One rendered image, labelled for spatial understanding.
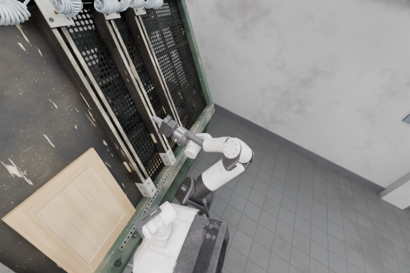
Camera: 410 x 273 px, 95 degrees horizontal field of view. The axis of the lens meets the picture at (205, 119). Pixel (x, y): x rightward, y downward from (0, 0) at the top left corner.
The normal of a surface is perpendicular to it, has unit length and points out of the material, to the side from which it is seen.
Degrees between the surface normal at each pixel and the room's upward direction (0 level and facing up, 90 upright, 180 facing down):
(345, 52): 90
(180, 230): 23
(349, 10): 90
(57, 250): 60
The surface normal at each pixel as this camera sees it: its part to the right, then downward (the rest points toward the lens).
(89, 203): 0.91, -0.05
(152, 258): -0.15, -0.85
